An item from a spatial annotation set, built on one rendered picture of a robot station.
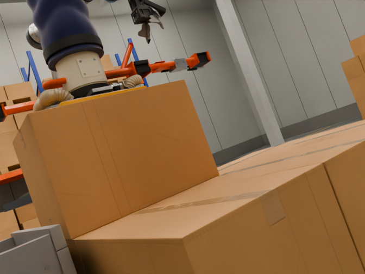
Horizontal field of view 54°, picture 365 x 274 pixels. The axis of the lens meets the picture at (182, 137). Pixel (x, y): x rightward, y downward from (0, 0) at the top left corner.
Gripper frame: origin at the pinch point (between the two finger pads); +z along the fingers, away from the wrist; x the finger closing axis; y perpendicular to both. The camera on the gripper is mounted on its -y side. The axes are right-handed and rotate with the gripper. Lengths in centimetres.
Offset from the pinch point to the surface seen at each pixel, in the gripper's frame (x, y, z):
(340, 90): -454, -900, 34
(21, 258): 36, 86, 65
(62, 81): 4, 51, 14
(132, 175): 20, 45, 56
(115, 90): 11.5, 35.4, 23.8
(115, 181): 20, 51, 55
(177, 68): 2.7, -2.8, 17.1
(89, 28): 10.6, 36.4, -1.9
